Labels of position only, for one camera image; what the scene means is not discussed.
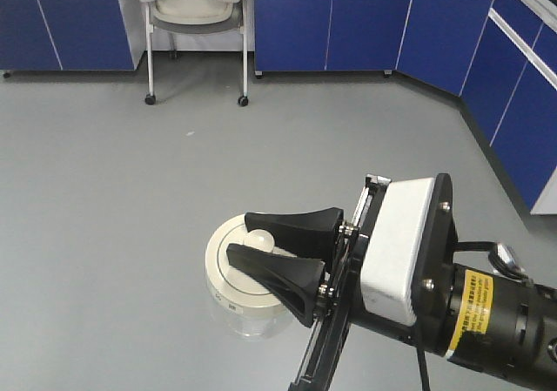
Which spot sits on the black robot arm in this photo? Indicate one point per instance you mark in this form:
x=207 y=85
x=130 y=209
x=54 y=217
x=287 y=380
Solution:
x=475 y=305

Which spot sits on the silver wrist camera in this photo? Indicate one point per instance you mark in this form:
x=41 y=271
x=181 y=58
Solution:
x=387 y=271

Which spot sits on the blue wall cabinets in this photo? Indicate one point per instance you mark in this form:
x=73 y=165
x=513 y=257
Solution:
x=498 y=56

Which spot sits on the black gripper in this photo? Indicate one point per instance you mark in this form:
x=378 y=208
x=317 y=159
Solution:
x=295 y=281

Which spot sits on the glass jar with white lid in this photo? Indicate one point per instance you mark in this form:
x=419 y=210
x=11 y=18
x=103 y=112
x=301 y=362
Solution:
x=239 y=302

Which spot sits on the grey office chair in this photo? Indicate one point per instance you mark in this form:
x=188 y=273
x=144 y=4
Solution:
x=194 y=17

